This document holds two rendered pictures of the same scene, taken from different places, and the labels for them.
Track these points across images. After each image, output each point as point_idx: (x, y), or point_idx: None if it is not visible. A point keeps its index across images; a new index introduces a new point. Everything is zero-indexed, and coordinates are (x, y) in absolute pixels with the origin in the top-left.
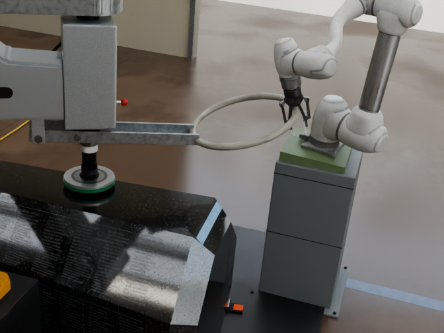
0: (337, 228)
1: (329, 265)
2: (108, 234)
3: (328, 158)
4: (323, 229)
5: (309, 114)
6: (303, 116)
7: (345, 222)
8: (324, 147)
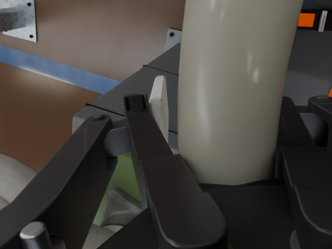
0: (143, 78)
1: (168, 60)
2: None
3: (125, 183)
4: (168, 82)
5: (85, 128)
6: (146, 120)
7: (125, 80)
8: (132, 217)
